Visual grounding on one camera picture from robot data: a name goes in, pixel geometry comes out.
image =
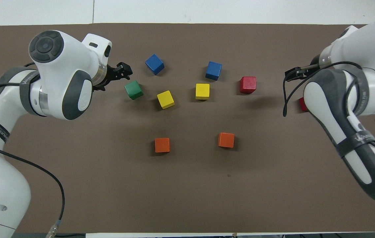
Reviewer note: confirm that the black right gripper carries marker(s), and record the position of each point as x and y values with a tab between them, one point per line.
314	61

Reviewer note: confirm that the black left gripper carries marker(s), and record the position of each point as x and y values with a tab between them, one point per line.
109	76

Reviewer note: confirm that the green wooden cube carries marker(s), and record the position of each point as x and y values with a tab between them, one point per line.
133	90

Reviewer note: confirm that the red wooden cube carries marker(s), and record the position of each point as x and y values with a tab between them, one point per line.
302	104
247	84

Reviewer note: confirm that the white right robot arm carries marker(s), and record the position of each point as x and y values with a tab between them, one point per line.
372	49

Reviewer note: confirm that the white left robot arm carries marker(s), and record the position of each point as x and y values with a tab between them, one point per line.
65	66

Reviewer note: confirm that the blue wooden cube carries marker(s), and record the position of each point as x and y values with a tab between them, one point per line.
154	64
213	70

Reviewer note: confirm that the yellow wooden cube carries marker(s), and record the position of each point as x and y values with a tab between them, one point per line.
202	91
165	99

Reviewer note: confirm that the orange wooden cube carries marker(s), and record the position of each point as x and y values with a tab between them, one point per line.
162	145
226	139

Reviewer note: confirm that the brown table mat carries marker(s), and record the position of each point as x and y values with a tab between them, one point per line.
187	191

